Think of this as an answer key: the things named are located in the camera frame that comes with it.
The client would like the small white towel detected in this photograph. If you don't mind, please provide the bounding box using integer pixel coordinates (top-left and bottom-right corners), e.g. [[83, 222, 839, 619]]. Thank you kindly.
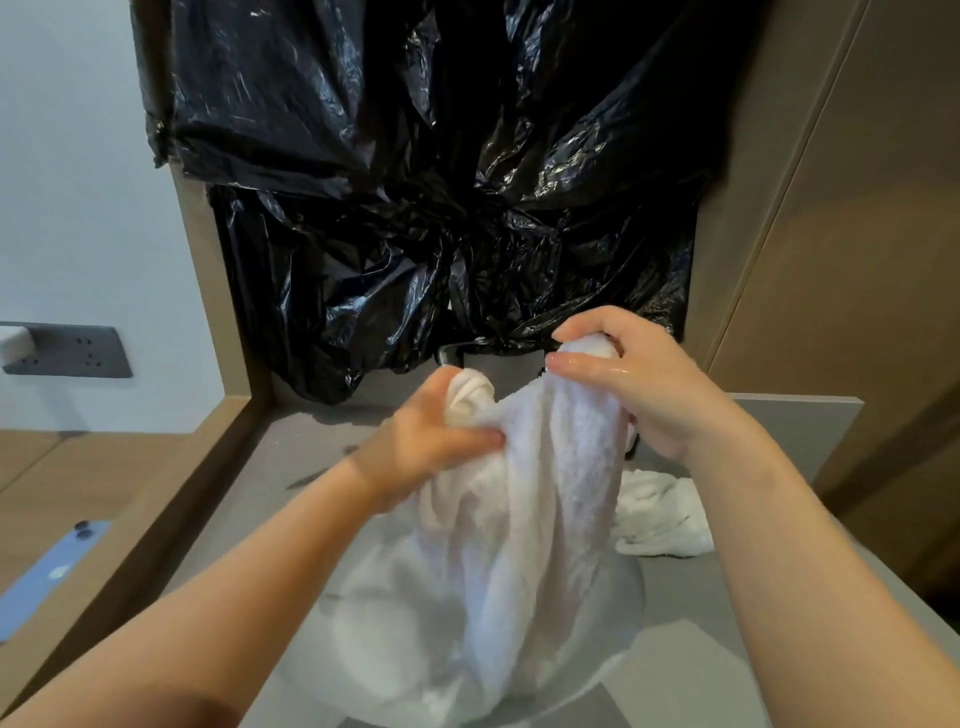
[[613, 468, 715, 561]]

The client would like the person's right forearm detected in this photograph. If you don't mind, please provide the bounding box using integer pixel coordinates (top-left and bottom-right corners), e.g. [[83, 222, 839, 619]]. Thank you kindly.
[[678, 408, 960, 728]]

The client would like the grey wall socket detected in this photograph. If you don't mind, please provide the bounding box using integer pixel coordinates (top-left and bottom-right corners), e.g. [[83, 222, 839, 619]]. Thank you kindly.
[[0, 322, 134, 378]]

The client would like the black plastic bag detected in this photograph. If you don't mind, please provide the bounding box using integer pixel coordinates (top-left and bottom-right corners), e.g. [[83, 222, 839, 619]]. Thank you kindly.
[[129, 0, 775, 408]]

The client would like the person's left forearm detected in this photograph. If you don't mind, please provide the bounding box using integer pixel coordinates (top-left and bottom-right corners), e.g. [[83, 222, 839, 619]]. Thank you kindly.
[[0, 457, 399, 728]]

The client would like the person's right hand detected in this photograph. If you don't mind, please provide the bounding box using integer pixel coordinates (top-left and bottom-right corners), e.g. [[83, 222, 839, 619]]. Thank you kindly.
[[545, 305, 725, 468]]

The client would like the white wash basin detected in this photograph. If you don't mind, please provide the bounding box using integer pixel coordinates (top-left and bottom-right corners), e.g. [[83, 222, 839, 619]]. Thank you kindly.
[[281, 525, 648, 728]]

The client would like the blue smartphone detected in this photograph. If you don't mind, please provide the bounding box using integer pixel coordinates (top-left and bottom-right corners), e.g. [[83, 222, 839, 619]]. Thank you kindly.
[[0, 519, 114, 646]]

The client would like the white plug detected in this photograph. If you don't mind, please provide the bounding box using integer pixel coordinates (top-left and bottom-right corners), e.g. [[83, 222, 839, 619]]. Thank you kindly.
[[0, 330, 36, 369]]

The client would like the person's left hand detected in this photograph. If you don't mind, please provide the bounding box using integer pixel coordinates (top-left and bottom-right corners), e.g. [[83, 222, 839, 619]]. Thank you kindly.
[[351, 366, 506, 516]]

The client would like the large white towel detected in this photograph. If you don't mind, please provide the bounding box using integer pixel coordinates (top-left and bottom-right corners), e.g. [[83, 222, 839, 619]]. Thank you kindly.
[[414, 333, 648, 725]]

